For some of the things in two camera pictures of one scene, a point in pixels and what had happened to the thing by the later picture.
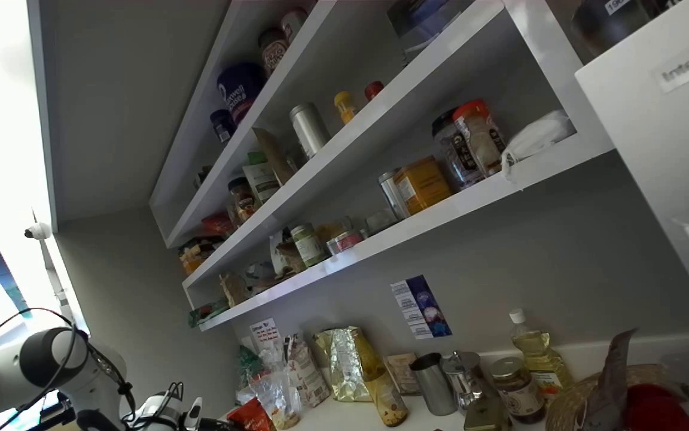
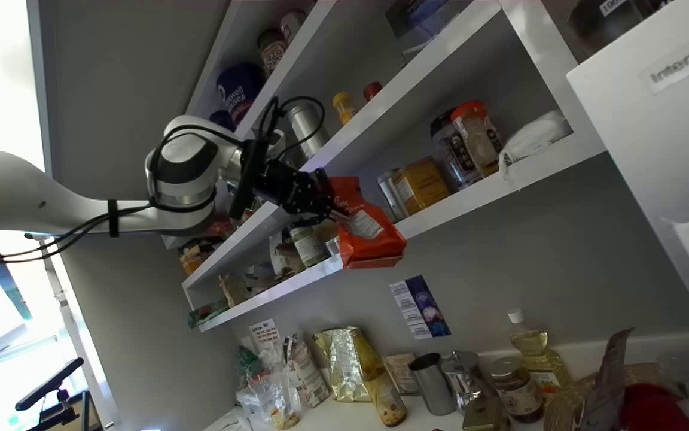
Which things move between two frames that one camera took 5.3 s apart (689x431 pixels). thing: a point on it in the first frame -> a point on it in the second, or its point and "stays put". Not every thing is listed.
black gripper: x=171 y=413 -> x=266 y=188
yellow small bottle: x=345 y=102 stays put
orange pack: x=250 y=417 -> x=366 y=237
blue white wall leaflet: x=422 y=309 stays put
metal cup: x=439 y=383 stays put
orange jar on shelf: x=422 y=185 stays put
